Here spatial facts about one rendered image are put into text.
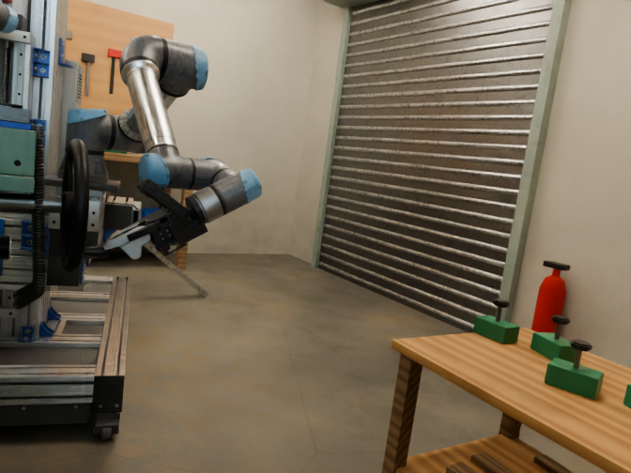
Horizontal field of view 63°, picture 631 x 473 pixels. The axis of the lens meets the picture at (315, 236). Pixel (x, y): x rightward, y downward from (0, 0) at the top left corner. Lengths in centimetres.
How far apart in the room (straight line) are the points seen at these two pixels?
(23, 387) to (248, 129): 364
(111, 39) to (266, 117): 149
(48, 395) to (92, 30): 330
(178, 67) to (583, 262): 241
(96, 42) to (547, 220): 351
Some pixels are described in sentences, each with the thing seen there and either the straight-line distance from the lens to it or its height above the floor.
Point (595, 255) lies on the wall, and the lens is 316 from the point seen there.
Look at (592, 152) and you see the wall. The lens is 322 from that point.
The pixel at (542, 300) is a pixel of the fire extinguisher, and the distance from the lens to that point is 312.
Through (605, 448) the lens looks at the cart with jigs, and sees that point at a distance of 115.
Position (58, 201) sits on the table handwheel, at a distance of 123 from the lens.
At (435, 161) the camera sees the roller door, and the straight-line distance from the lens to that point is 384.
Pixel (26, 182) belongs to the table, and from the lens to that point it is 116.
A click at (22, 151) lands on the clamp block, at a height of 92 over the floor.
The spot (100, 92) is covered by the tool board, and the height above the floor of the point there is 130.
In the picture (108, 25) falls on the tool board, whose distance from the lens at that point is 466.
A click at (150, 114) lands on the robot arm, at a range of 131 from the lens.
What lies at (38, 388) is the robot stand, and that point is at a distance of 184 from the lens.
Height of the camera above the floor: 97
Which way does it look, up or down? 8 degrees down
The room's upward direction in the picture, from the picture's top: 8 degrees clockwise
